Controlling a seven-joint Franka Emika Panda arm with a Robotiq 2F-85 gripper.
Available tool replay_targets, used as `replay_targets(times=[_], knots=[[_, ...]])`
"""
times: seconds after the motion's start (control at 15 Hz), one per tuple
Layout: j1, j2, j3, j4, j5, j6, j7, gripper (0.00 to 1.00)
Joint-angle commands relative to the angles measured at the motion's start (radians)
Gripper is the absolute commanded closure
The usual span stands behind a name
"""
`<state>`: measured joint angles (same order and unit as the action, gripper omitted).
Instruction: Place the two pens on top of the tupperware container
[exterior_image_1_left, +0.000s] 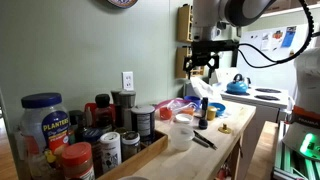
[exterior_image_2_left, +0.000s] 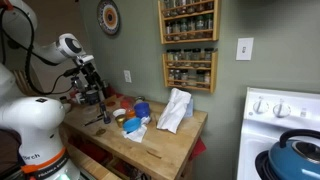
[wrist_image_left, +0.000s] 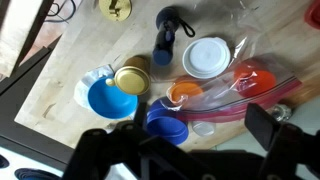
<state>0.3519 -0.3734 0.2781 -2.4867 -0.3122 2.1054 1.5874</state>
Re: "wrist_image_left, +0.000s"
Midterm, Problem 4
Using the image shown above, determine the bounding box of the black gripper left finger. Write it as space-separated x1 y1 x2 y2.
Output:
133 101 148 128

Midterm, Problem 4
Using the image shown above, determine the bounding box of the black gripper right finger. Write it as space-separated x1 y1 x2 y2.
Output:
244 102 281 151

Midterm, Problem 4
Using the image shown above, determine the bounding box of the blue round plastic container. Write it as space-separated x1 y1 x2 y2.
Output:
146 97 190 147

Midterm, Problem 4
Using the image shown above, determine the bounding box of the small clear plastic container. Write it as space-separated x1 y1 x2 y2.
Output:
191 120 217 138

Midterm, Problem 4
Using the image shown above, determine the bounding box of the small glass jar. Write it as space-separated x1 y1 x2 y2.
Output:
269 103 294 123

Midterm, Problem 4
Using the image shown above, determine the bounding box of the gold jar with lid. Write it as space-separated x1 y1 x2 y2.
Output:
105 55 152 97

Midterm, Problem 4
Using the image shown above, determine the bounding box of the orange-red plastic lid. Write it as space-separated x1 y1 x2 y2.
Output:
233 59 278 99

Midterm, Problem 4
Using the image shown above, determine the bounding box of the clear ziplock bag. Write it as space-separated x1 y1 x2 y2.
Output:
159 0 303 124

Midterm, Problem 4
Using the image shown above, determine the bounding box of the orange plastic cup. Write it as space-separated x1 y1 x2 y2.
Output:
166 78 204 108

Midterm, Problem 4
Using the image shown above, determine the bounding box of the white paper napkin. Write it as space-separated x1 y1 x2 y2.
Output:
73 64 116 109

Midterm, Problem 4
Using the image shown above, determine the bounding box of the white round plastic lid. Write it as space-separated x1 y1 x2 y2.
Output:
181 37 232 80

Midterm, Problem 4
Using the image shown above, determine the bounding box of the wooden butcher block cart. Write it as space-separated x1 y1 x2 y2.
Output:
14 0 320 153

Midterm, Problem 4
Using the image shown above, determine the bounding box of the round gold metal disc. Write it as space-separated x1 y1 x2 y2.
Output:
98 0 133 22

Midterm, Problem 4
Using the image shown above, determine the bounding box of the white rug with blue ovals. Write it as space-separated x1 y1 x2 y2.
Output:
0 146 64 180

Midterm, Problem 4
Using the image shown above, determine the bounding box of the light wooden board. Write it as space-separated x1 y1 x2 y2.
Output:
0 0 46 78

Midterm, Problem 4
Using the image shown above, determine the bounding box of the black metal frame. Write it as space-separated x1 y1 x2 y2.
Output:
0 34 79 173

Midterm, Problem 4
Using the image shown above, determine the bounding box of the thin black floor cable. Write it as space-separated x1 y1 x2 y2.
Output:
44 0 78 24

